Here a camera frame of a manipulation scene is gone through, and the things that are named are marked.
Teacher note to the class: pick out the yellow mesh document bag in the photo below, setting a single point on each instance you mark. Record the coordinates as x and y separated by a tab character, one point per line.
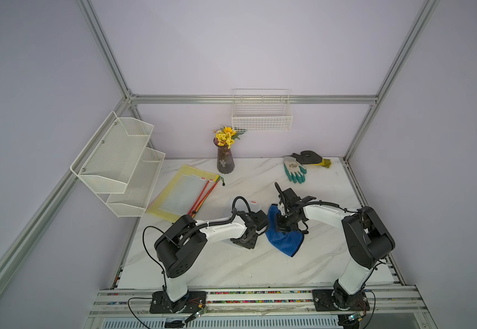
179	195

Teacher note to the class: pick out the blue microfiber cleaning cloth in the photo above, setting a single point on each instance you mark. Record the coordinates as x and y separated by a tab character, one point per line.
288	243

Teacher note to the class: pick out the white wire wall basket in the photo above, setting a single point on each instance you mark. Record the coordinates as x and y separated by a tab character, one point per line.
263	110

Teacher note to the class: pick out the dark purple glass vase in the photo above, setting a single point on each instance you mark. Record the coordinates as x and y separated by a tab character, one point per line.
225	162

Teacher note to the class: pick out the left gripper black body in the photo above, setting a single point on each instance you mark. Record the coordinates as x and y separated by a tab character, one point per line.
249	243

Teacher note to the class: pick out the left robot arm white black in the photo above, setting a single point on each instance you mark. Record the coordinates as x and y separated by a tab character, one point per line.
180	246

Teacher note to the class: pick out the yellow artificial flowers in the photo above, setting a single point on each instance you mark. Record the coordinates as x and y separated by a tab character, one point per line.
226	136

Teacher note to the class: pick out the white two-tier mesh shelf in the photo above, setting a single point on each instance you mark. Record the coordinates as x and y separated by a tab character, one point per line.
119	165

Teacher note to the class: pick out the black yellow work glove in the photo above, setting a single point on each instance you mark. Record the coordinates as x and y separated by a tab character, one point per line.
311	158

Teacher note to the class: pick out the green white work glove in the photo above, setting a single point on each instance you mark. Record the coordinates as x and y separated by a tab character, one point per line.
294	170

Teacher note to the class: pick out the red zipper mesh document bag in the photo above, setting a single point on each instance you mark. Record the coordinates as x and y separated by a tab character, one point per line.
206	190

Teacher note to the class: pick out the aluminium frame rail base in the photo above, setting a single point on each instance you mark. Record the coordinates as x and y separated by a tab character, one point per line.
393	306

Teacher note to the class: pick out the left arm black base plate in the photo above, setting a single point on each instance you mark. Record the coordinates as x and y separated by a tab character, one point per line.
176	302

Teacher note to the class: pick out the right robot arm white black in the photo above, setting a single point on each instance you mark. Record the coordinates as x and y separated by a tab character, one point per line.
367	238

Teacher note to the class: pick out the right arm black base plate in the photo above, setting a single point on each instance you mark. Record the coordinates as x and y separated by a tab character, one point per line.
338	300

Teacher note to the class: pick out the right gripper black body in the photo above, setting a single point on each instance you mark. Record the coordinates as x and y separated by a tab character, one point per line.
286	222

